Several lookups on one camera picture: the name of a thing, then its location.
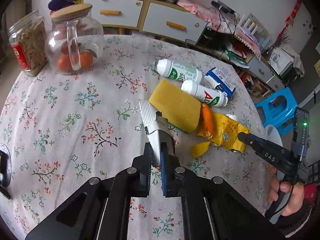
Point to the small blue white carton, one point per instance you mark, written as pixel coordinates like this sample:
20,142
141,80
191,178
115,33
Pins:
220,80

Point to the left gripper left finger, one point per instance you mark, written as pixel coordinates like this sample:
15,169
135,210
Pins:
145,170

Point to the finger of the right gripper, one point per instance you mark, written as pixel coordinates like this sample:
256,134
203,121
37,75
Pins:
250,140

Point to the white tissue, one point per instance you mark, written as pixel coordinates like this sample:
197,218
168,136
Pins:
232,116

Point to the white bottle green label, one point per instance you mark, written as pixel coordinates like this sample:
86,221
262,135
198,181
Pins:
177,71

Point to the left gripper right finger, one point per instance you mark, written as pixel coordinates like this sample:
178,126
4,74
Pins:
170,185

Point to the yellow snack wrapper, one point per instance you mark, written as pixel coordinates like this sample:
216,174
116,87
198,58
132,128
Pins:
226,133

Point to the wooden cabinet with drawers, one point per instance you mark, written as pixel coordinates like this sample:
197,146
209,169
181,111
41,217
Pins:
149,16

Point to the floral tablecloth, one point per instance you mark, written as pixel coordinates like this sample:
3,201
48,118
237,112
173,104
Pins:
62,130

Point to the low tv cabinet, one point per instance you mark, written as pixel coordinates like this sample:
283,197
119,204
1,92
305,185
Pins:
232,49

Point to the plastic jar red label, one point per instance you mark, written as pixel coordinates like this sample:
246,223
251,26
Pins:
27,40

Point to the yellow sponge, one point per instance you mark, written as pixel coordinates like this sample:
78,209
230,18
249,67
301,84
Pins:
178,107

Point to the torn white snack packet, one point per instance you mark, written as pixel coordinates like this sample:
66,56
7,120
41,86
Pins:
157,130

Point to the black phone on table edge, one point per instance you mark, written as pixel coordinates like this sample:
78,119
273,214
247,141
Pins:
6,170

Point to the glass jar with oranges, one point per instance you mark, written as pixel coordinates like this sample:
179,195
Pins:
76,40

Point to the blue plastic stool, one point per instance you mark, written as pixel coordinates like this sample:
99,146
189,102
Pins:
278,110

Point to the white bottle red letters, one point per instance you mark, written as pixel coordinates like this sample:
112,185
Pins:
212,97

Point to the white trash bin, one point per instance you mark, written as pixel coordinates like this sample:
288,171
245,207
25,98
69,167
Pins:
273,135

